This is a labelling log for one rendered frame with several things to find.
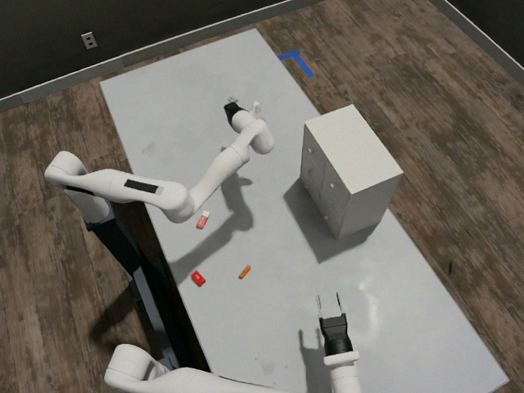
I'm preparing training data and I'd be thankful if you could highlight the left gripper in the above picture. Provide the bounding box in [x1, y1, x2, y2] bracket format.
[224, 96, 266, 132]

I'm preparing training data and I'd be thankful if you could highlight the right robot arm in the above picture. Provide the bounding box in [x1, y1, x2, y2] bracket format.
[104, 344, 362, 393]

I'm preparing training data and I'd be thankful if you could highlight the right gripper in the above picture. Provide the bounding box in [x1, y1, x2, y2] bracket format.
[316, 291, 360, 382]

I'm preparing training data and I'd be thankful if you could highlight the red eraser with white tip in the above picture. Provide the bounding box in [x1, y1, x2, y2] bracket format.
[196, 211, 210, 229]

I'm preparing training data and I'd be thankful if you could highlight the orange aa battery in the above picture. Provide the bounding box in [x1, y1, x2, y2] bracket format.
[239, 265, 251, 278]

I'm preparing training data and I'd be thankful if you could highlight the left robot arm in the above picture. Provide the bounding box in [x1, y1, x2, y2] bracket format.
[44, 115, 275, 223]

